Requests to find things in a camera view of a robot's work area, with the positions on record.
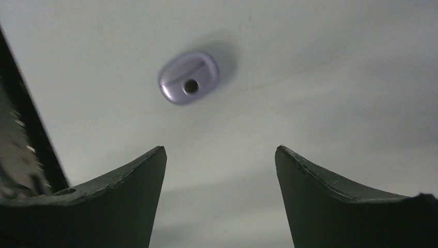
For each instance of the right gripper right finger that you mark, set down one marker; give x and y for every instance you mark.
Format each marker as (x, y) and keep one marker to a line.
(325, 209)

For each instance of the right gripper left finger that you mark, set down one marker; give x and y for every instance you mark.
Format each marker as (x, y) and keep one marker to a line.
(116, 209)

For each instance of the purple earbud charging case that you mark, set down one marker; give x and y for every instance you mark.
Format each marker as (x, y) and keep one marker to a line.
(188, 77)

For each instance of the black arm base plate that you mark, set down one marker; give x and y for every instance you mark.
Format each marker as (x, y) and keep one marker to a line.
(29, 165)

